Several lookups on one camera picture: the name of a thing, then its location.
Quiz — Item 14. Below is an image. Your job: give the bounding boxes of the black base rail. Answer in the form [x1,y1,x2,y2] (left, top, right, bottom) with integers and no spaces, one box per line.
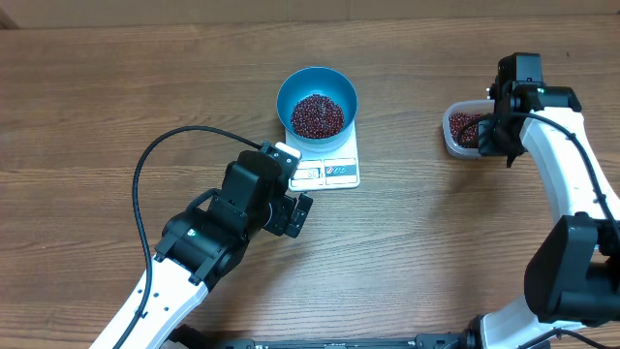
[161,325,482,349]

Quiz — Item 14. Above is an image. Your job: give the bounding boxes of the teal blue bowl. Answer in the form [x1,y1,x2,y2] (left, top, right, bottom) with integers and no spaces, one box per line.
[276,66,358,144]

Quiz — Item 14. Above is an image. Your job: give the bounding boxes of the white digital kitchen scale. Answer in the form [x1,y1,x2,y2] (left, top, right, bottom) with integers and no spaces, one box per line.
[286,122,361,192]

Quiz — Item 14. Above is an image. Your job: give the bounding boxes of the red adzuki beans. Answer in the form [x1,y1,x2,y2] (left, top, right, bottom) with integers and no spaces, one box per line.
[449,112,490,148]

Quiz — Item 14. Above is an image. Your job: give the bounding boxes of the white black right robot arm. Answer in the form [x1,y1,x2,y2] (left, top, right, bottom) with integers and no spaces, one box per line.
[469,52,619,348]

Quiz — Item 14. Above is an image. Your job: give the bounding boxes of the clear plastic food container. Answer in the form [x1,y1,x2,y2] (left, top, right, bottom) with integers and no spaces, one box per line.
[442,100,494,159]

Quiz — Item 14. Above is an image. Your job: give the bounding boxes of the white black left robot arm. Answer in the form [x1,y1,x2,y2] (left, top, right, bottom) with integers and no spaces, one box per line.
[93,143,312,348]

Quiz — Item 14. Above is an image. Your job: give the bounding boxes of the red beans in bowl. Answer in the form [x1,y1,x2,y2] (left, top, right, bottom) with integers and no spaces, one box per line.
[291,94,344,139]

